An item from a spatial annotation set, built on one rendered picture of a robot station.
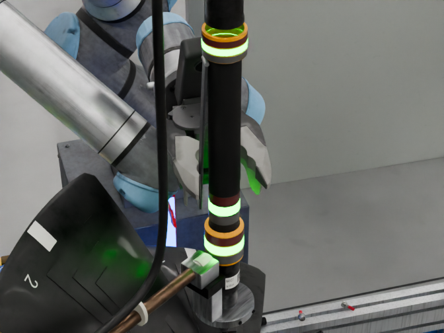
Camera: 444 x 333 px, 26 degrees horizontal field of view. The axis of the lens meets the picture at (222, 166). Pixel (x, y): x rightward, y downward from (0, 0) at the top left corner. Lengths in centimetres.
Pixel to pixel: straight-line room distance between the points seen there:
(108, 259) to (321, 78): 223
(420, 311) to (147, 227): 52
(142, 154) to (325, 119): 211
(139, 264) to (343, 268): 206
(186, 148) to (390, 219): 234
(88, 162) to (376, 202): 169
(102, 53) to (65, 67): 35
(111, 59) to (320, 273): 162
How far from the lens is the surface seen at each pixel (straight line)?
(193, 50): 101
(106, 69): 162
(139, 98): 165
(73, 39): 159
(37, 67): 125
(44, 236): 103
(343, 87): 327
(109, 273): 105
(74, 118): 125
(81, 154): 188
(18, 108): 389
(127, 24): 159
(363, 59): 324
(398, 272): 312
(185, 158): 99
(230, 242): 104
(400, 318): 179
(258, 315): 130
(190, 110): 106
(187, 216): 171
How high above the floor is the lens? 210
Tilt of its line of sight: 37 degrees down
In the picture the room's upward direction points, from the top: straight up
